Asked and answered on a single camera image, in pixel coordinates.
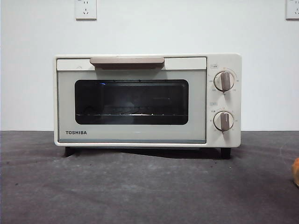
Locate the golden bread roll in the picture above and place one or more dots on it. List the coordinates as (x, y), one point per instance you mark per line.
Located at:
(296, 171)

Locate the beige oven knob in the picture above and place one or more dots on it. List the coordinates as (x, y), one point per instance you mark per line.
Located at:
(223, 121)
(224, 81)

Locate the cream Toshiba toaster oven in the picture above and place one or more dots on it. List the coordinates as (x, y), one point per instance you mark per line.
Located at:
(224, 100)

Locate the white wall socket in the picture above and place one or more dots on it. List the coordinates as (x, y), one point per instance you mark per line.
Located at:
(293, 9)
(86, 9)

